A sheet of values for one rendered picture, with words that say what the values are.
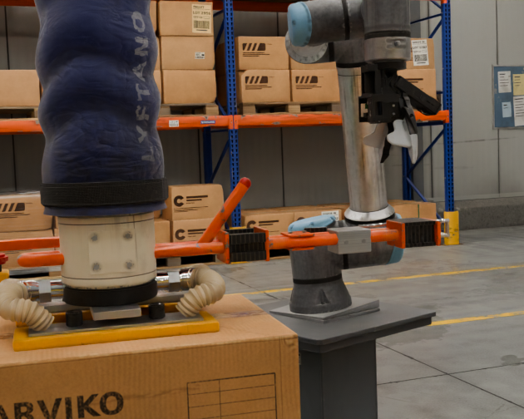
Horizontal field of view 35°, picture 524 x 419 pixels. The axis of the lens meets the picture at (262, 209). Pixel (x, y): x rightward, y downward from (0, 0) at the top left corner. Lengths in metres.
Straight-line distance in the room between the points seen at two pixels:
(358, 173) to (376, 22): 0.84
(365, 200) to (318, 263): 0.23
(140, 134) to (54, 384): 0.44
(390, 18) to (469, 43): 10.42
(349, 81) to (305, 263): 0.55
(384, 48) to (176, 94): 7.32
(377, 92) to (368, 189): 0.81
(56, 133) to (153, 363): 0.42
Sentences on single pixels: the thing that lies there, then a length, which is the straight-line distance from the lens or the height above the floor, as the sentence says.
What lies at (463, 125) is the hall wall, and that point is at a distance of 11.91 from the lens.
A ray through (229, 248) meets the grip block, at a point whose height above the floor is 1.08.
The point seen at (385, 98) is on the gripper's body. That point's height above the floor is 1.35.
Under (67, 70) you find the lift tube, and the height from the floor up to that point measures 1.40.
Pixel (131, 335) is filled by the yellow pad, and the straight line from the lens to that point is 1.41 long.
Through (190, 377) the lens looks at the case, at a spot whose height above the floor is 0.90.
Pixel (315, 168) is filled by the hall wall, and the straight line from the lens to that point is 10.82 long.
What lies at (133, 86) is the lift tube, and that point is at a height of 1.37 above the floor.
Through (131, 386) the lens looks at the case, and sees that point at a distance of 1.36.
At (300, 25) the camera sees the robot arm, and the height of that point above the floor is 1.51.
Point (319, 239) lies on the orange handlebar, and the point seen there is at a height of 1.09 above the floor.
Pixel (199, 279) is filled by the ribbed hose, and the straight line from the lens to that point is 1.52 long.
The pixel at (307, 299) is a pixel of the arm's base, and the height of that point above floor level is 0.81.
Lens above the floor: 1.27
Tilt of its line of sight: 4 degrees down
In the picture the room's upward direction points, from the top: 2 degrees counter-clockwise
